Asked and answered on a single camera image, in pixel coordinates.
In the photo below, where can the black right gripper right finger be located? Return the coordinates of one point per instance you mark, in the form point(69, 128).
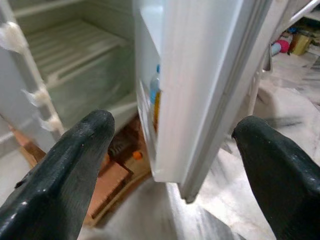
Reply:
point(282, 180)

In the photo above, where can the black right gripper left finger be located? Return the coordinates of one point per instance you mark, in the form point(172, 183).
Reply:
point(57, 180)

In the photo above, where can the white fridge cabinet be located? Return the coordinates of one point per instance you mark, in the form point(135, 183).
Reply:
point(105, 85)

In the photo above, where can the white fridge shelf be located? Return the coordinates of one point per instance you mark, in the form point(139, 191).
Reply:
point(75, 47)
point(37, 10)

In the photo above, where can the orange brick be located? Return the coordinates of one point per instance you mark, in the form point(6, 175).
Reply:
point(112, 180)
point(27, 147)

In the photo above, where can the small orange round item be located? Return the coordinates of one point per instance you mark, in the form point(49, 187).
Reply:
point(137, 155)

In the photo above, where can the orange drink bottle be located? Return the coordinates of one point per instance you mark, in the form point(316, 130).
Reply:
point(157, 110)

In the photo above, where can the light blue tube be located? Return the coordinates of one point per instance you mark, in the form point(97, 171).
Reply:
point(275, 48)

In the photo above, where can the pink-red round item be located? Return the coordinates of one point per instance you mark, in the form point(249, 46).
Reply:
point(283, 46)

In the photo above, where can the blue-capped clear bottle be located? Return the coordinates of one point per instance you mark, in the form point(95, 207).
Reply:
point(155, 85)

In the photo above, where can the yellow box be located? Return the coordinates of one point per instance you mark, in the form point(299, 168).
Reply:
point(300, 43)

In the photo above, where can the white shelf unit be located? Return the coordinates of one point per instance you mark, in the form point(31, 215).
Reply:
point(313, 15)

